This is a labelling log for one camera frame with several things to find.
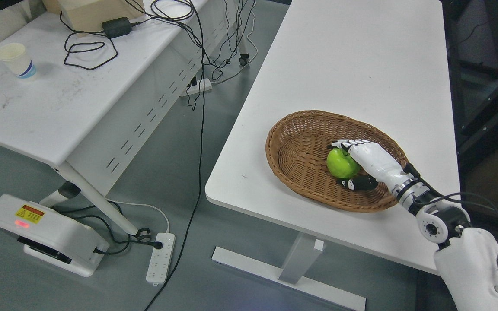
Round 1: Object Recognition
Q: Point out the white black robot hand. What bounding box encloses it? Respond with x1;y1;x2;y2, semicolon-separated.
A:
331;139;412;193

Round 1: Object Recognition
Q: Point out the green apple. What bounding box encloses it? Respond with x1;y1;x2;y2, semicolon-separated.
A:
326;148;361;179

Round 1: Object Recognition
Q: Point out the brown wicker basket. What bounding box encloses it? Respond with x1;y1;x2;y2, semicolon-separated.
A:
265;110;409;213

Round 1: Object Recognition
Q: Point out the white power strip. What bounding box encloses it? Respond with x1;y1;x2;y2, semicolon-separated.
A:
180;78;213;97
146;232;176;286

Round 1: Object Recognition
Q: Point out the black power adapter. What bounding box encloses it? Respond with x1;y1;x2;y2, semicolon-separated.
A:
101;16;133;39

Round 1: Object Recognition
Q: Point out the white folding desk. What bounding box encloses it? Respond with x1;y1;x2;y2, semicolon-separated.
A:
0;0;252;236

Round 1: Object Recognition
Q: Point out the cardboard box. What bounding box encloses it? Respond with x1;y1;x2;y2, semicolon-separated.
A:
42;0;145;32

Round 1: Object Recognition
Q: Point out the white machine base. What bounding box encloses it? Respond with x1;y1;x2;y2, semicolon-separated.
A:
0;194;109;277

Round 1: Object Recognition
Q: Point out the paper cup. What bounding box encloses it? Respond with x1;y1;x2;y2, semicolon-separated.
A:
0;43;38;79

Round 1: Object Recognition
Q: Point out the white pedestal table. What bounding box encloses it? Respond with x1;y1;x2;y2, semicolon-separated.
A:
203;0;460;311

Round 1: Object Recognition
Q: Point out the long black cable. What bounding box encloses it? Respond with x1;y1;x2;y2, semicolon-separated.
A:
143;0;208;311

